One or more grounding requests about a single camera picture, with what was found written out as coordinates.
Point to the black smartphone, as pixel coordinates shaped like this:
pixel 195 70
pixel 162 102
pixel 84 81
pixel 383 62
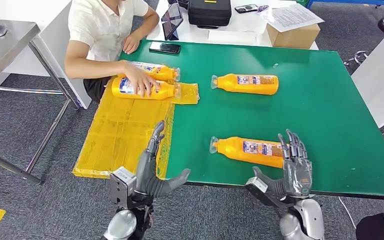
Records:
pixel 164 48

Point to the stainless steel table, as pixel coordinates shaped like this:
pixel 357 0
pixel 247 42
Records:
pixel 0 53

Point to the yellow taped cardboard sheet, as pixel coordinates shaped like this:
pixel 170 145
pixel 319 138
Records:
pixel 122 132

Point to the blue metal rack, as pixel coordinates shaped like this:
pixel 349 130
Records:
pixel 344 2

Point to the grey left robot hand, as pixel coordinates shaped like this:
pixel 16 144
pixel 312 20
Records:
pixel 144 175

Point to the person's right hand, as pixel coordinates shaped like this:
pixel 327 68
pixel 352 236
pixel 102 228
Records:
pixel 142 82

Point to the person's left hand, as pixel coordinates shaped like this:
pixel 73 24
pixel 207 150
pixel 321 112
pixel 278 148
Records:
pixel 131 43

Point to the person's left forearm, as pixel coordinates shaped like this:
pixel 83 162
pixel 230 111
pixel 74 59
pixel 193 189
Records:
pixel 148 26

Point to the green table mat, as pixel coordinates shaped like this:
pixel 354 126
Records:
pixel 328 109

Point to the tablet with folding stand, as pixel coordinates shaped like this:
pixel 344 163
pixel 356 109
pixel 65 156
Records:
pixel 172 18

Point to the person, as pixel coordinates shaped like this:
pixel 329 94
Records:
pixel 371 228
pixel 96 26

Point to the orange detergent bottle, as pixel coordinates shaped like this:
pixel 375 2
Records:
pixel 122 91
pixel 232 84
pixel 231 150
pixel 165 71

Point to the chrome chair base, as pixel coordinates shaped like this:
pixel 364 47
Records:
pixel 360 57

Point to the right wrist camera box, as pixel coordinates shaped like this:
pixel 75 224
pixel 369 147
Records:
pixel 256 184

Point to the green plastic crate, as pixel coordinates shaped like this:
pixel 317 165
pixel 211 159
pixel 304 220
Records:
pixel 302 2

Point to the black device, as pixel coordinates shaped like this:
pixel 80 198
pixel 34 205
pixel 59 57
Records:
pixel 179 3

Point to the small grey metal part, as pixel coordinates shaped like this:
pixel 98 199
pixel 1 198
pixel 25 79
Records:
pixel 0 30

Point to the person's right forearm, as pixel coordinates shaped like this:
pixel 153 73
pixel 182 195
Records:
pixel 96 69

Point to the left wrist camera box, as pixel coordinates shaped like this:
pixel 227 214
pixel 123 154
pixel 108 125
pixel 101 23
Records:
pixel 122 187

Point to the printed paper sheet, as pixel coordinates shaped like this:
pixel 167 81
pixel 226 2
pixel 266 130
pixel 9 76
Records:
pixel 292 16

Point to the brown cardboard box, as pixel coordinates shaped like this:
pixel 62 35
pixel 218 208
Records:
pixel 295 38

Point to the white desk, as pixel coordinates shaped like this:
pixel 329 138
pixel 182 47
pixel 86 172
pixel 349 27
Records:
pixel 192 33
pixel 59 59
pixel 381 76

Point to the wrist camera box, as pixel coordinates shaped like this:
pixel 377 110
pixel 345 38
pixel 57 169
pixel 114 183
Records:
pixel 122 187
pixel 256 184

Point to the black carrying case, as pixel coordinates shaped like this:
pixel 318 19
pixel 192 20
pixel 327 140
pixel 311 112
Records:
pixel 209 13

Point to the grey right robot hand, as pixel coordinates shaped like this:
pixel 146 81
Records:
pixel 298 175

